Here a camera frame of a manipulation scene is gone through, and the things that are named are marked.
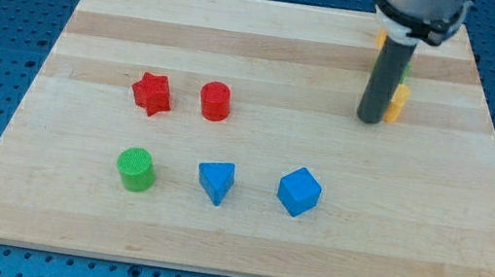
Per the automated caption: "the red star block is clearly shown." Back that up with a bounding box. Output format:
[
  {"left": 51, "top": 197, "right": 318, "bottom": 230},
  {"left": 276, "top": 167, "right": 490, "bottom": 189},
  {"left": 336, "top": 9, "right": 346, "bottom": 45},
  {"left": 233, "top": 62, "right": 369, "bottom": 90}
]
[{"left": 131, "top": 72, "right": 171, "bottom": 117}]

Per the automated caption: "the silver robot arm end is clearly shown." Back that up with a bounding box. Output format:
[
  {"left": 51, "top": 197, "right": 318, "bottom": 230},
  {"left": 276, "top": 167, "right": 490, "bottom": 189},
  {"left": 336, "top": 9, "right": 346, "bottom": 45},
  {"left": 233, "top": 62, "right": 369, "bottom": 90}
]
[{"left": 374, "top": 0, "right": 474, "bottom": 47}]

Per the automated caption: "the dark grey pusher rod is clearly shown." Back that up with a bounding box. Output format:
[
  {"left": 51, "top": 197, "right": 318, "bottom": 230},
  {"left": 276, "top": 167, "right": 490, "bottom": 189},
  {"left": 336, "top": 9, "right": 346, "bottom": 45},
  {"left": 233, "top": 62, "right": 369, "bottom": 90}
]
[{"left": 357, "top": 37, "right": 416, "bottom": 124}]

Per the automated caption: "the wooden board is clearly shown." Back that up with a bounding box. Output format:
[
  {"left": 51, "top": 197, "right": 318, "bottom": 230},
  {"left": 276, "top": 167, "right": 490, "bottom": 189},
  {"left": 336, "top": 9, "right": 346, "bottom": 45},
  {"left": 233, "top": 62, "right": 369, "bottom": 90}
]
[{"left": 0, "top": 0, "right": 495, "bottom": 277}]

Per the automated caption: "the blue triangular prism block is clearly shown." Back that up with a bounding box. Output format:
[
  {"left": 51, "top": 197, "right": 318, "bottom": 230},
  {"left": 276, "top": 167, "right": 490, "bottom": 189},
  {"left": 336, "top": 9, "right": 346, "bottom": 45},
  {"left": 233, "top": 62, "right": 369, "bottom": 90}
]
[{"left": 198, "top": 162, "right": 235, "bottom": 207}]

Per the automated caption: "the yellow block at top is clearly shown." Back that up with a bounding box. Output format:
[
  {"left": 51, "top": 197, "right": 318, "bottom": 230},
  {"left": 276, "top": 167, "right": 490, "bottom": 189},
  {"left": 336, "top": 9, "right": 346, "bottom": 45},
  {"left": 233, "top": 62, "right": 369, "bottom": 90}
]
[{"left": 375, "top": 28, "right": 388, "bottom": 49}]

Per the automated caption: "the yellow block near rod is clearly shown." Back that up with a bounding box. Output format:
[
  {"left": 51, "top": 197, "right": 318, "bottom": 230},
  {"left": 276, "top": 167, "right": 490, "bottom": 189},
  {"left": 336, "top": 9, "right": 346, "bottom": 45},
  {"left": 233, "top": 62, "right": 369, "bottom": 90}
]
[{"left": 382, "top": 84, "right": 411, "bottom": 123}]

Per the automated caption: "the blue cube block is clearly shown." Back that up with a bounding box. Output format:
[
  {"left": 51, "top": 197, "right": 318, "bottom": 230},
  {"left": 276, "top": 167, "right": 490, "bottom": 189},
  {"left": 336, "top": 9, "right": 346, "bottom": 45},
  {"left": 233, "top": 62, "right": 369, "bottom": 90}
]
[{"left": 276, "top": 167, "right": 322, "bottom": 218}]

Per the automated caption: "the green block behind rod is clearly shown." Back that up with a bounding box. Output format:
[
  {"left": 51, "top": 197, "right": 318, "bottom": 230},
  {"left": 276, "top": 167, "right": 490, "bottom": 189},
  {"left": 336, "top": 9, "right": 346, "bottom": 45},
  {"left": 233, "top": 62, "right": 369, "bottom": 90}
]
[{"left": 400, "top": 63, "right": 411, "bottom": 84}]

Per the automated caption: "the green cylinder block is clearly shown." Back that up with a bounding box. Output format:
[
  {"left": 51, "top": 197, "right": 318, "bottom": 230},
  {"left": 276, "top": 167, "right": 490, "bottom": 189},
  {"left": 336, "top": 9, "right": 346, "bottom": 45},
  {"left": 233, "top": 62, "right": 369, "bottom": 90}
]
[{"left": 116, "top": 147, "right": 156, "bottom": 192}]

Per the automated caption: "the red cylinder block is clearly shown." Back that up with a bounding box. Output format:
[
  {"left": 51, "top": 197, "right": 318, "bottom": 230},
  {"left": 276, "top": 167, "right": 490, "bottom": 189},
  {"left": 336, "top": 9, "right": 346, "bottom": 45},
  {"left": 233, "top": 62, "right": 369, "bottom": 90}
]
[{"left": 200, "top": 82, "right": 231, "bottom": 121}]

